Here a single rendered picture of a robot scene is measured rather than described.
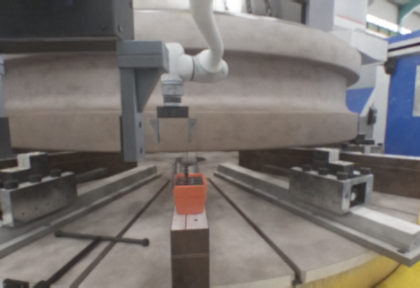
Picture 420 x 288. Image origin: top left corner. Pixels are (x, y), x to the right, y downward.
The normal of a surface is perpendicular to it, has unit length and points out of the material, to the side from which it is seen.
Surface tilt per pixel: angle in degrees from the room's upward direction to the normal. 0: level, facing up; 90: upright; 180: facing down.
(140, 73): 90
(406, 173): 90
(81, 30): 90
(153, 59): 90
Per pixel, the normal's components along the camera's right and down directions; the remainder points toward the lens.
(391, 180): -0.64, 0.10
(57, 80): -0.29, 0.11
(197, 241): 0.09, 0.12
